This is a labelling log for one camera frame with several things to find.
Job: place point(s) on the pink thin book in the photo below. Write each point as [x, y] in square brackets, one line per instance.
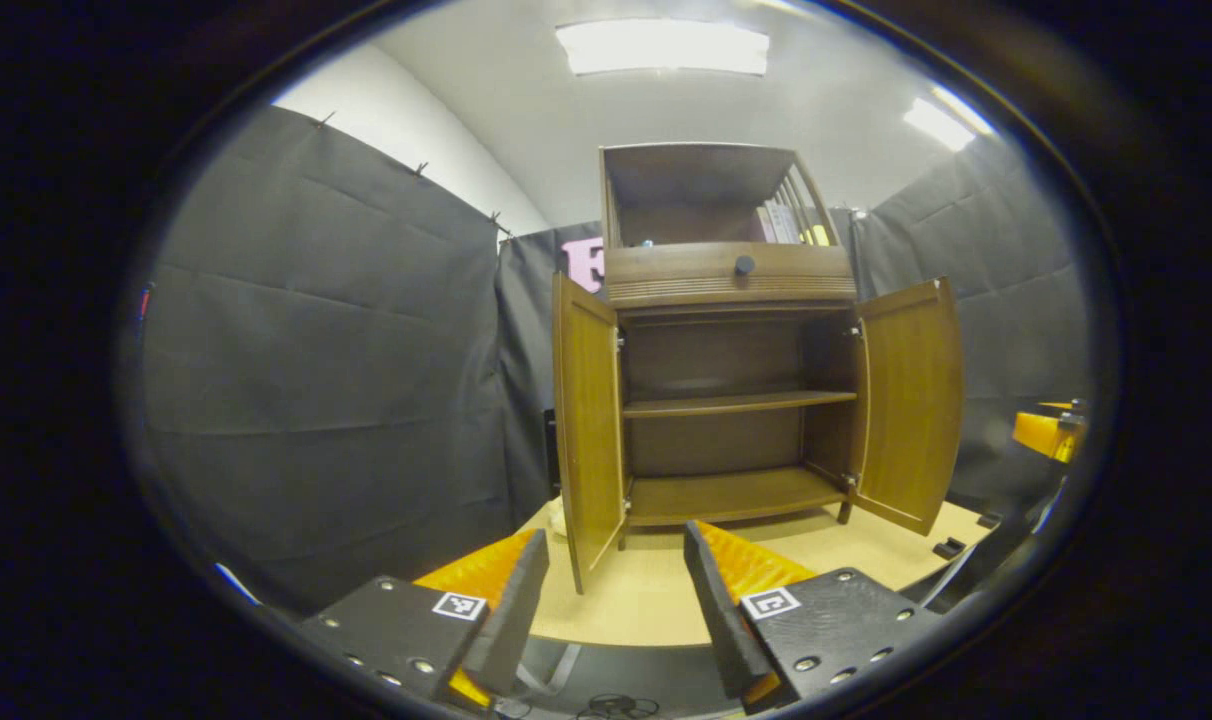
[765, 225]

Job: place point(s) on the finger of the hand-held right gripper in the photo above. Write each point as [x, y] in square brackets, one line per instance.
[1041, 435]

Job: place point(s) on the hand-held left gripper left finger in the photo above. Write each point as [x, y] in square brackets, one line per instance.
[511, 630]

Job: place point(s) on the large ceiling light panel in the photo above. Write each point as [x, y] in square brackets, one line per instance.
[666, 47]

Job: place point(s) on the small black clip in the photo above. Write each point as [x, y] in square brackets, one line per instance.
[949, 548]

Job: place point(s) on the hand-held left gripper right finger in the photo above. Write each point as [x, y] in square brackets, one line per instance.
[716, 620]

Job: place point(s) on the small ceiling light panel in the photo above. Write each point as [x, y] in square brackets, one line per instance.
[941, 125]

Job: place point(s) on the wooden cabinet door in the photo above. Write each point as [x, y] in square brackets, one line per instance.
[586, 420]
[911, 400]

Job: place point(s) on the grey thin book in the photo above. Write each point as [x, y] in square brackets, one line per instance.
[792, 224]

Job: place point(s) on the wooden double-door shoe cabinet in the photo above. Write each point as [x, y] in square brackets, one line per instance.
[726, 350]

